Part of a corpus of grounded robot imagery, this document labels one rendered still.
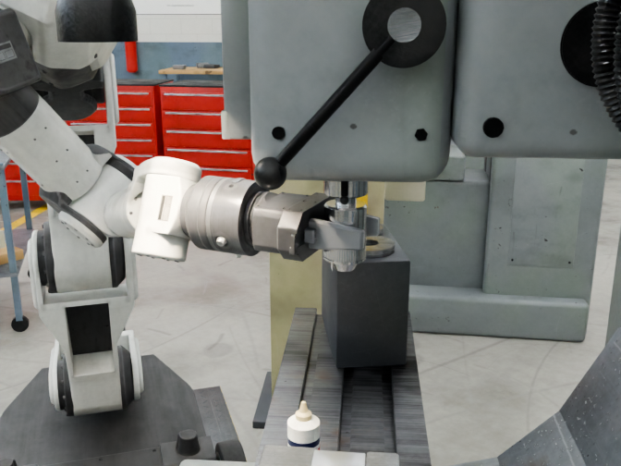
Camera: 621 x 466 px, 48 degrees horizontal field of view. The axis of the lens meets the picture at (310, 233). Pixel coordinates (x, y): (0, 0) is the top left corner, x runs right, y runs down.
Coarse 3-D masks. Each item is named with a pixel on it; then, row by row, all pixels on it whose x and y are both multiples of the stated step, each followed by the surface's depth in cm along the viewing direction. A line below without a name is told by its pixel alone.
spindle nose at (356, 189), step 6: (324, 180) 75; (324, 186) 75; (330, 186) 74; (336, 186) 74; (348, 186) 74; (354, 186) 74; (360, 186) 74; (366, 186) 75; (324, 192) 76; (330, 192) 75; (336, 192) 74; (348, 192) 74; (354, 192) 74; (360, 192) 74; (366, 192) 75
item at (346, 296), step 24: (384, 240) 119; (360, 264) 112; (384, 264) 113; (408, 264) 113; (336, 288) 114; (360, 288) 114; (384, 288) 114; (408, 288) 115; (336, 312) 115; (360, 312) 115; (384, 312) 115; (336, 336) 116; (360, 336) 116; (384, 336) 116; (336, 360) 117; (360, 360) 117; (384, 360) 118
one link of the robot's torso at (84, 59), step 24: (0, 0) 91; (24, 0) 91; (48, 0) 91; (24, 24) 93; (48, 24) 92; (48, 48) 96; (72, 48) 99; (96, 48) 104; (48, 72) 108; (72, 72) 110; (96, 72) 118
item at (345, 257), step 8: (328, 216) 76; (360, 216) 75; (344, 224) 75; (352, 224) 75; (360, 224) 75; (328, 256) 77; (336, 256) 76; (344, 256) 76; (352, 256) 76; (360, 256) 77; (344, 264) 76
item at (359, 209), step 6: (324, 204) 76; (330, 204) 76; (336, 204) 76; (354, 204) 76; (360, 204) 76; (366, 204) 76; (324, 210) 76; (330, 210) 75; (336, 210) 75; (342, 210) 74; (348, 210) 74; (354, 210) 75; (360, 210) 75; (366, 210) 76; (336, 216) 75; (342, 216) 75; (348, 216) 75; (354, 216) 75
